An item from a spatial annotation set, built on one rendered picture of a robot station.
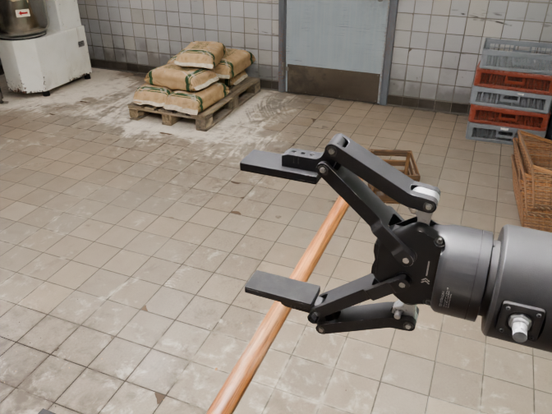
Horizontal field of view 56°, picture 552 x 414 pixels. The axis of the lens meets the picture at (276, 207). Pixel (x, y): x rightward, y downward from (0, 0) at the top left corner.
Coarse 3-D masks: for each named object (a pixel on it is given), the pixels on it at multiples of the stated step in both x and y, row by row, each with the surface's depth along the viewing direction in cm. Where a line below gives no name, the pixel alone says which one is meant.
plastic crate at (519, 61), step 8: (488, 40) 435; (496, 40) 433; (504, 40) 431; (512, 40) 429; (488, 48) 403; (504, 48) 434; (512, 48) 432; (488, 56) 438; (496, 56) 438; (504, 56) 436; (512, 56) 399; (520, 56) 397; (528, 56) 395; (536, 56) 393; (544, 56) 391; (480, 64) 411; (488, 64) 417; (496, 64) 406; (504, 64) 417; (512, 64) 416; (520, 64) 400; (528, 64) 398; (536, 64) 416; (544, 64) 417; (528, 72) 401; (536, 72) 398; (544, 72) 396
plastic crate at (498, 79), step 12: (480, 72) 415; (492, 72) 411; (504, 72) 407; (516, 72) 404; (480, 84) 419; (492, 84) 422; (504, 84) 422; (516, 84) 408; (528, 84) 421; (540, 84) 421
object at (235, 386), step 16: (336, 208) 108; (336, 224) 104; (320, 240) 98; (304, 256) 94; (320, 256) 96; (304, 272) 90; (272, 320) 79; (256, 336) 76; (272, 336) 77; (256, 352) 74; (240, 368) 71; (256, 368) 73; (224, 384) 69; (240, 384) 69; (224, 400) 66; (240, 400) 69
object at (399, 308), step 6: (396, 306) 47; (402, 306) 47; (408, 306) 47; (414, 306) 46; (396, 312) 47; (402, 312) 47; (408, 312) 47; (414, 312) 47; (396, 318) 47; (414, 318) 47
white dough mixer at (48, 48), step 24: (0, 0) 480; (24, 0) 487; (48, 0) 528; (72, 0) 547; (0, 24) 491; (24, 24) 495; (48, 24) 521; (72, 24) 554; (0, 48) 511; (24, 48) 508; (48, 48) 526; (72, 48) 556; (24, 72) 517; (48, 72) 532; (72, 72) 563
